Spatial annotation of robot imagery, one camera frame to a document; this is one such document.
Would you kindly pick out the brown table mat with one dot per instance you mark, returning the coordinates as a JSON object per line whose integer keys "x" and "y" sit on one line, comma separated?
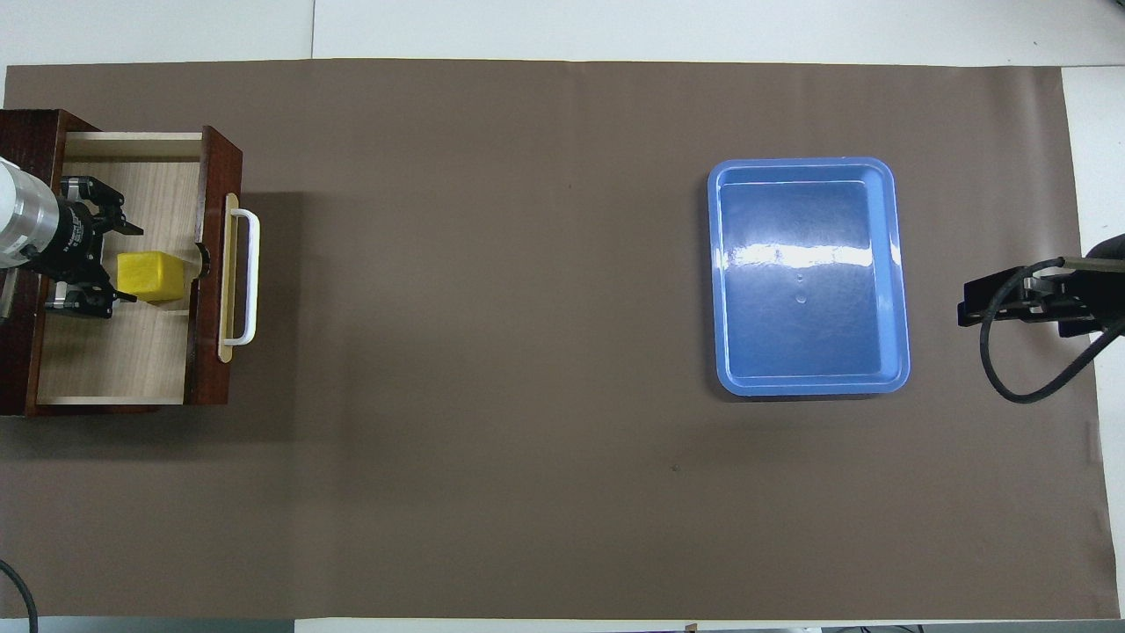
{"x": 527, "y": 352}

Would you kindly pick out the blue plastic tray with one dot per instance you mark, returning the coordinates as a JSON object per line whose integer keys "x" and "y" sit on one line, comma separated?
{"x": 809, "y": 325}

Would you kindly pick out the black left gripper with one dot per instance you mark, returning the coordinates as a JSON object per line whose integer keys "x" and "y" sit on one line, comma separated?
{"x": 72, "y": 242}

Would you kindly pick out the yellow cube block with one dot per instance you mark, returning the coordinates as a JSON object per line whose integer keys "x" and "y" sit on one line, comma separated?
{"x": 151, "y": 277}

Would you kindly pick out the dark wooden drawer cabinet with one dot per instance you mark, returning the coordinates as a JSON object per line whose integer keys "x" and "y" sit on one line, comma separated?
{"x": 22, "y": 132}

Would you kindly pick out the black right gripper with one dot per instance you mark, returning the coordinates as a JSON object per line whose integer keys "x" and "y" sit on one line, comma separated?
{"x": 1077, "y": 281}

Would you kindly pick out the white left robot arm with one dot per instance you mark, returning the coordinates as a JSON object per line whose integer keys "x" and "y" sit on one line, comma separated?
{"x": 22, "y": 220}

